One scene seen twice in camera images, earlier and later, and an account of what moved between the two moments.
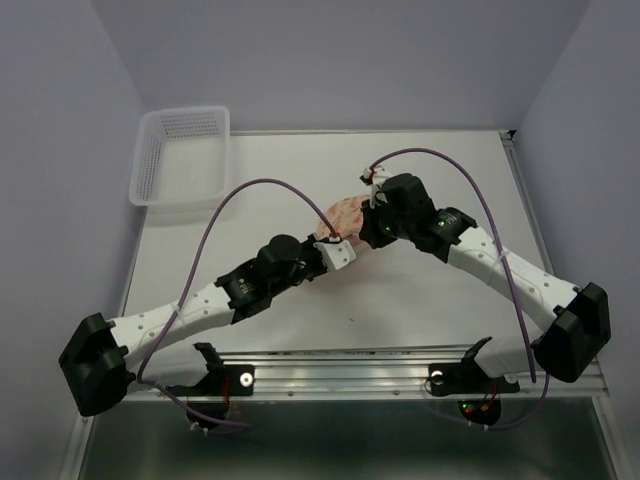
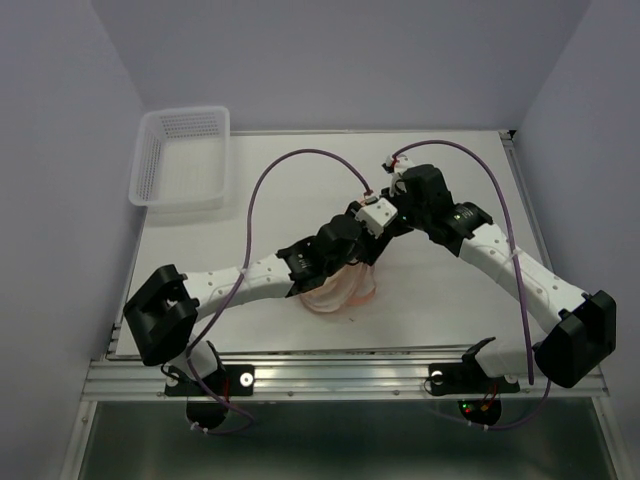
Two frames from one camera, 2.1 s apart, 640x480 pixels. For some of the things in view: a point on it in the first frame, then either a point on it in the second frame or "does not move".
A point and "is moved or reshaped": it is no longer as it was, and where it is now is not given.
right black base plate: (459, 378) does not move
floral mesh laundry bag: (346, 217) is moved or reshaped
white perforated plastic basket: (181, 156) does not move
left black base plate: (222, 381) does not move
